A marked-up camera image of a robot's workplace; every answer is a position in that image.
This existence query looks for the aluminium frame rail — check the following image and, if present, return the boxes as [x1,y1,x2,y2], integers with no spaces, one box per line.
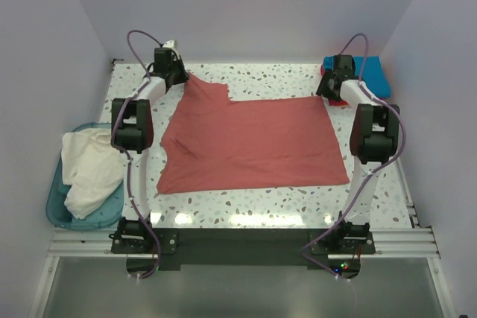
[30,223,457,317]

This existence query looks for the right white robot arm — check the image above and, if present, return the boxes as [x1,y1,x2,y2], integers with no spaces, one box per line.
[317,54,399,226]

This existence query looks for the salmon pink t shirt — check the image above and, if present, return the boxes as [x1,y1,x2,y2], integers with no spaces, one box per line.
[157,75,350,194]

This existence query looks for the cream white t shirt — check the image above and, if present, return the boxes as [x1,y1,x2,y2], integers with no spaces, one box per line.
[61,128,124,220]

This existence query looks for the teal plastic basket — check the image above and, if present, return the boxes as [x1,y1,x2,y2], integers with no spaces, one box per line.
[45,122,124,231]

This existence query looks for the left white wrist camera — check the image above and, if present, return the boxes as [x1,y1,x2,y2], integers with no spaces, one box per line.
[163,39,177,50]

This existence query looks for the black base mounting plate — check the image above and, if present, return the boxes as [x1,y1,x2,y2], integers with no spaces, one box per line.
[109,219,376,277]

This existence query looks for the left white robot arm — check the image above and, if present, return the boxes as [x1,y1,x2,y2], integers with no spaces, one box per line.
[111,40,189,221]

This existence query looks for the folded magenta t shirt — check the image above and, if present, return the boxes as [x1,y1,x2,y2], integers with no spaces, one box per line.
[316,67,354,106]

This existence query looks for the folded blue t shirt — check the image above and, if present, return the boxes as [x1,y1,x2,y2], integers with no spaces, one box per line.
[320,56,391,99]

